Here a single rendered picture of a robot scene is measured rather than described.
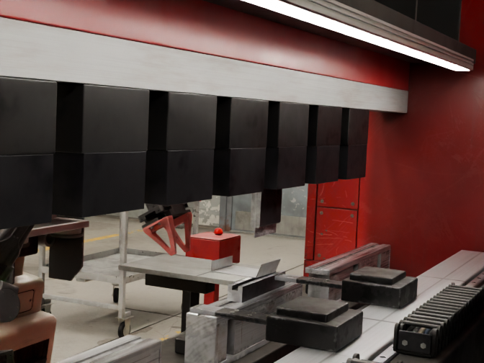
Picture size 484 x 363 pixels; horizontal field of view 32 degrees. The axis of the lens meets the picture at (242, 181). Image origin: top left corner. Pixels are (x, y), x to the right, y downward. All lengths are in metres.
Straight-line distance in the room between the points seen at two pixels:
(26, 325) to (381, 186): 1.06
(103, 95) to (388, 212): 1.49
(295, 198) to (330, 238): 6.77
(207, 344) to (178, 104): 0.44
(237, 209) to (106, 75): 8.51
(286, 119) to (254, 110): 0.14
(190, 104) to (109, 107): 0.21
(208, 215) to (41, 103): 8.82
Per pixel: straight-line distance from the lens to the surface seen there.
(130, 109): 1.13
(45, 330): 2.12
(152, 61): 1.17
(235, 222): 9.58
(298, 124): 1.66
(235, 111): 1.40
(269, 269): 1.66
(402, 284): 1.54
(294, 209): 9.29
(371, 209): 2.46
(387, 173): 2.44
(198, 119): 1.29
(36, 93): 0.98
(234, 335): 1.51
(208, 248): 3.48
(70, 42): 1.03
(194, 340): 1.46
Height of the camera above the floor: 1.31
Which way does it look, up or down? 4 degrees down
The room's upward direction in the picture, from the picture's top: 3 degrees clockwise
